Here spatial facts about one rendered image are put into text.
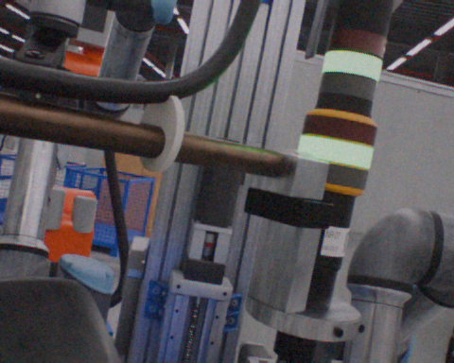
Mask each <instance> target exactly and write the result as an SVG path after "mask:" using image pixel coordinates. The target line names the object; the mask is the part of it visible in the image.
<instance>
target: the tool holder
mask: <svg viewBox="0 0 454 363"><path fill-rule="evenodd" d="M282 155H283V156H284V161H285V166H284V171H283V173H281V174H280V175H279V176H277V177H276V178H270V177H265V176H259V175H254V174H252V179H251V183H250V187H249V188H248V192H247V196H246V199H245V208H244V212H245V213H248V214H252V215H254V216H259V217H263V220H262V225H261V229H260V233H259V237H258V241H257V250H256V254H255V258H254V262H253V270H252V275H251V283H250V287H249V290H248V295H247V299H246V302H245V309H246V311H247V313H248V314H249V315H250V316H251V317H252V318H253V319H255V320H257V321H259V322H261V323H263V324H264V325H266V326H268V327H270V328H273V329H276V330H277V331H280V332H283V333H285V334H291V335H294V336H296V337H302V338H307V339H316V340H322V341H335V342H337V341H346V340H350V339H352V338H355V337H357V336H358V333H362V332H364V331H365V326H364V325H362V324H360V320H361V315H360V313H359V312H358V311H357V309H356V308H355V307H353V306H351V305H350V304H348V303H347V302H342V301H340V300H338V299H336V298H334V297H333V298H332V302H331V306H330V308H329V309H326V310H316V309H310V308H306V300H307V296H308V292H309V284H310V280H311V276H312V271H313V268H314V264H315V259H316V251H317V248H318V244H319V239H320V235H321V231H322V230H328V229H329V225H330V221H331V217H332V213H333V209H334V204H332V203H330V202H326V201H322V199H323V191H324V187H325V183H326V179H327V174H328V170H329V162H326V161H323V160H314V159H310V158H307V157H304V156H299V155H295V154H290V153H282Z"/></svg>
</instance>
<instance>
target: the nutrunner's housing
mask: <svg viewBox="0 0 454 363"><path fill-rule="evenodd" d="M356 197H358V196H352V195H348V194H343V193H339V192H329V191H325V190H324V191H323V199H322V201H326V202H330V203H332V204H334V209H333V213H332V217H331V221H330V225H329V229H328V230H322V231H321V235H320V239H319V244H318V248H317V251H316V259H315V264H314V268H313V271H312V276H311V280H310V284H309V292H308V296H307V300H306V308H310V309H316V310H326V309H329V308H330V306H331V302H332V298H333V294H334V289H335V282H336V278H337V274H338V270H340V269H341V263H342V259H343V256H344V254H345V250H346V245H347V241H348V234H349V230H350V228H349V227H350V223H351V218H352V214H353V212H354V207H355V198H356ZM317 342H318V340H316V339H307V338H302V337H296V336H294V335H291V334H285V333H283V332H280V331H277V330H276V340H275V341H274V346H273V351H274V352H275V353H276V354H277V356H278V357H279V358H282V359H283V360H284V361H286V362H288V363H310V362H312V361H314V354H315V352H316V350H315V349H316V347H317Z"/></svg>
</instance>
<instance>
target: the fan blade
mask: <svg viewBox="0 0 454 363"><path fill-rule="evenodd" d="M0 363H122V362H121V360H120V358H119V356H118V354H117V351H116V348H115V346H114V343H113V341H112V339H111V337H110V333H109V331H108V329H107V327H106V325H105V323H104V321H103V318H102V316H101V314H100V313H99V310H98V308H97V307H96V302H95V301H94V298H93V296H92V295H91V293H90V291H89V290H88V289H86V288H84V286H83V285H81V284H80V283H79V282H77V281H73V280H69V279H63V278H55V277H42V276H19V277H5V278H0Z"/></svg>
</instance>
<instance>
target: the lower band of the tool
mask: <svg viewBox="0 0 454 363"><path fill-rule="evenodd" d="M310 113H311V114H322V115H329V116H335V117H339V118H344V119H348V120H353V121H360V122H364V123H367V124H370V125H373V126H375V127H377V124H376V123H375V122H374V121H373V120H372V119H371V118H368V117H367V116H363V115H360V114H353V113H349V112H340V111H335V110H328V109H314V110H312V111H310V112H307V113H306V114H310ZM302 136H311V137H317V138H323V139H328V140H338V141H342V142H346V143H350V144H355V145H359V146H362V147H370V148H372V149H374V147H371V146H367V145H365V144H361V143H358V142H354V141H349V140H341V139H337V138H332V137H327V136H322V135H316V134H309V133H302ZM323 161H326V162H329V163H331V164H340V165H344V166H352V167H356V168H361V169H364V170H367V171H368V169H369V168H367V167H363V166H355V165H351V164H344V163H340V162H336V161H330V160H323ZM324 190H325V191H329V192H339V193H343V194H348V195H352V196H361V195H362V194H363V193H364V190H360V189H355V188H351V187H346V186H342V185H334V184H329V183H326V184H325V187H324Z"/></svg>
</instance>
